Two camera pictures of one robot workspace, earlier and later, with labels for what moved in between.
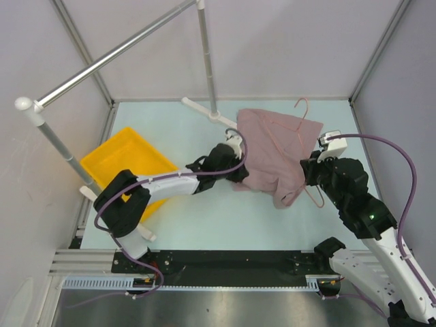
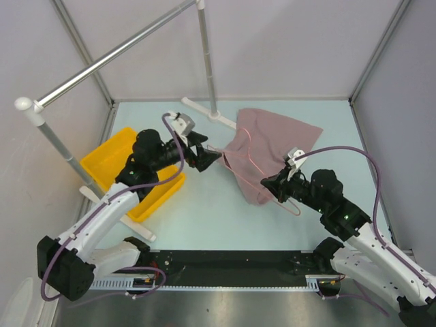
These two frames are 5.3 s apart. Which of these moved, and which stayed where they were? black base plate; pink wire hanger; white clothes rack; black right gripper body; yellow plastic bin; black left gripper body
Moved: black left gripper body; black right gripper body; pink wire hanger
Stayed: yellow plastic bin; white clothes rack; black base plate
